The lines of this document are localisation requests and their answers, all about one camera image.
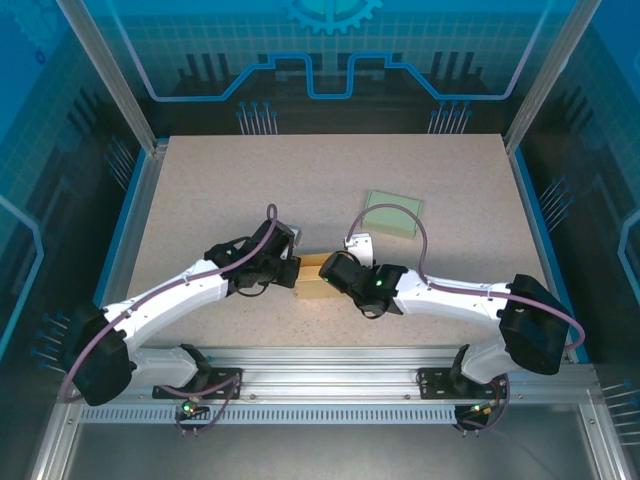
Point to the blue table edge strip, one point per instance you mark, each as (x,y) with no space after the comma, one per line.
(122,220)
(545,240)

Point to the small connector with indicator light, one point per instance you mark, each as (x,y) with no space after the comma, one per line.
(189,407)
(482,407)

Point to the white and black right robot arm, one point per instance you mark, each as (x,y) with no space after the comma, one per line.
(535,325)

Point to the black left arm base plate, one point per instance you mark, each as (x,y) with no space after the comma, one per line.
(220,374)

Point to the aluminium frame post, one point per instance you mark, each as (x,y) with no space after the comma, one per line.
(120,85)
(543,85)

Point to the yellow paper box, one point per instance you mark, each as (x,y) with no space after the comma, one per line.
(310,280)

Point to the aluminium mounting rail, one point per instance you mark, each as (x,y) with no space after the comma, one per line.
(325,370)

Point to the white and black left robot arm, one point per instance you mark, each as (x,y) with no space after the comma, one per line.
(170,300)

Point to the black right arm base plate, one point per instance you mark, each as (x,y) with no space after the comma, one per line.
(430,385)

